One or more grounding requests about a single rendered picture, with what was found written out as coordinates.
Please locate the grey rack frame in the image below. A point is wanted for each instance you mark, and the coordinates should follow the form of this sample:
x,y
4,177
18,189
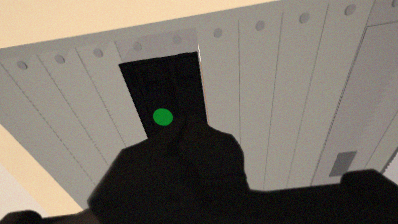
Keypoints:
x,y
308,88

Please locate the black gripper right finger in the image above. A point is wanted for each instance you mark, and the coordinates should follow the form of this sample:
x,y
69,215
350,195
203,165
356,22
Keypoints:
x,y
217,155

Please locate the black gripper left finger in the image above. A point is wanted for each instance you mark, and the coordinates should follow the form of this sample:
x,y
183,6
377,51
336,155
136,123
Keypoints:
x,y
161,145

